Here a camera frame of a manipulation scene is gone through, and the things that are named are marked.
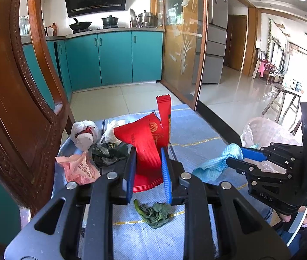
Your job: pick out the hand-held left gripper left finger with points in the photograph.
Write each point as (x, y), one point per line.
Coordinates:
(130, 176)

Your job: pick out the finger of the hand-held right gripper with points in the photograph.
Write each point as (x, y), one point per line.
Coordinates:
(240, 165)
(253, 154)

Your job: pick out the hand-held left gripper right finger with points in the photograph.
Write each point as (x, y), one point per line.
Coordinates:
(165, 176)

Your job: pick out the clear plastic bin liner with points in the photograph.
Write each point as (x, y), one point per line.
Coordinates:
(247, 135)

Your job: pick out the white lattice plastic basket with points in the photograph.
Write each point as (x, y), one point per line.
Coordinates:
(261, 130)

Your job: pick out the blue wipe cloth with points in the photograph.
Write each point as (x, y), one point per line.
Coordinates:
(210, 172)

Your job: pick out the dark green plastic bag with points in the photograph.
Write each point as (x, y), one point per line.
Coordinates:
(107, 154)

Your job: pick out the red foil wrapper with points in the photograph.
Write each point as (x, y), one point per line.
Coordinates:
(142, 146)

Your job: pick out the green vegetable leaf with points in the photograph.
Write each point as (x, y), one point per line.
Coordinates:
(153, 215)

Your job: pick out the white tissue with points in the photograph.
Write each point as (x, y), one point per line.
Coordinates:
(110, 132)

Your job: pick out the salmon printed plastic bag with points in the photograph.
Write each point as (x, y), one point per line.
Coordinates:
(77, 169)

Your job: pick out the white plastic bag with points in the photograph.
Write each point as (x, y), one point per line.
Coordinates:
(84, 135)

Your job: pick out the person's right hand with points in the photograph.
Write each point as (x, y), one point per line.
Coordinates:
(287, 218)

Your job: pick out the blue striped cloth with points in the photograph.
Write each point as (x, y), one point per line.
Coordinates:
(196, 138)

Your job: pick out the wooden stool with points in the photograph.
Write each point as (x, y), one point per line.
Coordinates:
(283, 89)

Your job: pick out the pink hanging cloth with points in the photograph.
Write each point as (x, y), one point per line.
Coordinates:
(262, 69)

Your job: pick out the green garland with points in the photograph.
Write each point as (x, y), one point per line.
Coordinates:
(269, 39)

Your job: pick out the brown wooden door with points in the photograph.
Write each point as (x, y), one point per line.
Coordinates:
(236, 43)

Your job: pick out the teal base cabinets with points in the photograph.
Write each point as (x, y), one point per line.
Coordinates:
(115, 57)

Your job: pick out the grey refrigerator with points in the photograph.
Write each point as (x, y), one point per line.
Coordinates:
(215, 32)

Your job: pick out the etched glass sliding door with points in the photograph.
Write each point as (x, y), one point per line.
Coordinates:
(180, 46)

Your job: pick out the gas stove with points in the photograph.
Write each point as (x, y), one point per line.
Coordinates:
(96, 28)

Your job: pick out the carved wooden chair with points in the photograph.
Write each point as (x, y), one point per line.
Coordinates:
(7, 86)

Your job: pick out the black cooking pot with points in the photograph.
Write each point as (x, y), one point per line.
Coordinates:
(109, 21)

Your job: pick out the steel stockpot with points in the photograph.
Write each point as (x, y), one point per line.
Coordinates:
(145, 19)

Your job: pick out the black wok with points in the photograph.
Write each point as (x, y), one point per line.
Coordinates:
(80, 25)

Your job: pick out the steel pot lid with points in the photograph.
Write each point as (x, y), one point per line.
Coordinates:
(132, 17)

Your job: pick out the brown bottle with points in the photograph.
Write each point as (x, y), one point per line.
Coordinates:
(54, 29)

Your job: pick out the white dish rack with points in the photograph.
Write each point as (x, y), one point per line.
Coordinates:
(25, 25)

